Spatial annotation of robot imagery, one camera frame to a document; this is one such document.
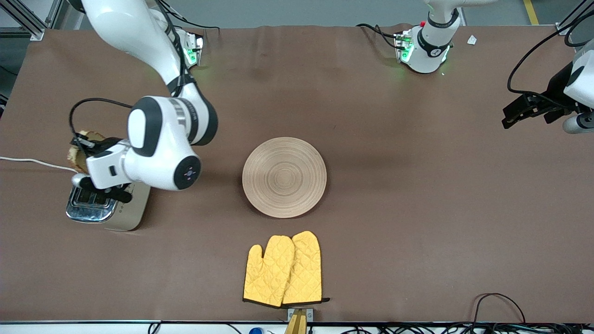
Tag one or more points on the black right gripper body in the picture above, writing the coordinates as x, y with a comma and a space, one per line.
103, 145

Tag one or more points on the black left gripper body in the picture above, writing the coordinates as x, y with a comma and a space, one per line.
556, 86

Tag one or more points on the brown bread slice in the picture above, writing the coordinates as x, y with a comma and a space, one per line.
76, 160

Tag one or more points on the round wooden plate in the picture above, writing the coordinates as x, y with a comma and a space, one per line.
284, 177

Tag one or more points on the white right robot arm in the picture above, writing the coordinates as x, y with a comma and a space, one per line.
158, 157

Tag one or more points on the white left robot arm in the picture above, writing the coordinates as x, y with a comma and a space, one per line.
431, 46

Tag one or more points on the cream and chrome toaster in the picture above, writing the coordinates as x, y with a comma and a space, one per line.
130, 215

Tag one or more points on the small white paper scrap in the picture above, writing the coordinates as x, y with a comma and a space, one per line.
472, 40

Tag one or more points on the brown table cover mat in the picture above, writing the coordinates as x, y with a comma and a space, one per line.
371, 116

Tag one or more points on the yellow quilted oven mitt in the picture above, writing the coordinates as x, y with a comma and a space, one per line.
308, 269
269, 273

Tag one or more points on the aluminium frame profile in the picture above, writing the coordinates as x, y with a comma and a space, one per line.
28, 25

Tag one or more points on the wooden camera mount bracket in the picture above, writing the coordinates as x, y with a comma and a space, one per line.
298, 322

